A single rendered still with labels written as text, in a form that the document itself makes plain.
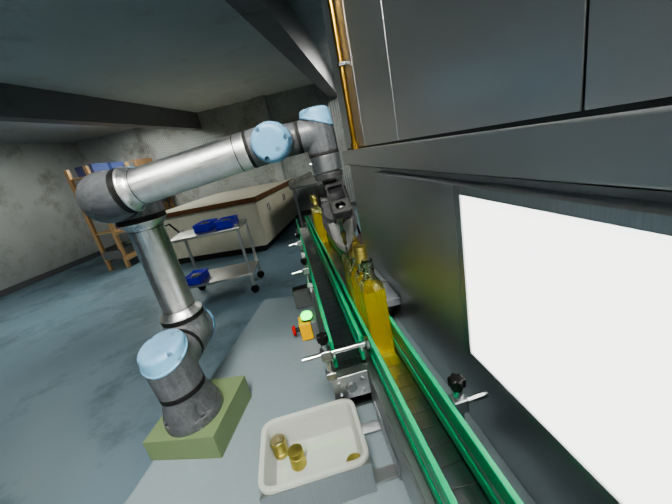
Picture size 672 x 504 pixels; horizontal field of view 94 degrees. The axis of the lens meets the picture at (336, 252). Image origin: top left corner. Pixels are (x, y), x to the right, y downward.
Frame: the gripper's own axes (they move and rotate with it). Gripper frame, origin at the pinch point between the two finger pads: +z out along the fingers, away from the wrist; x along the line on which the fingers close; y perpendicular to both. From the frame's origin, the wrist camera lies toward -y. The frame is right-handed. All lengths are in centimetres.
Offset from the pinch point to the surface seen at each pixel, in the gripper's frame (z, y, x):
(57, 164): -137, 758, 553
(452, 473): 28, -43, -5
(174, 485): 40, -20, 54
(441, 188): -14.4, -25.0, -16.9
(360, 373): 27.8, -14.8, 4.8
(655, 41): -27, -55, -22
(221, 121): -143, 731, 153
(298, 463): 36, -27, 23
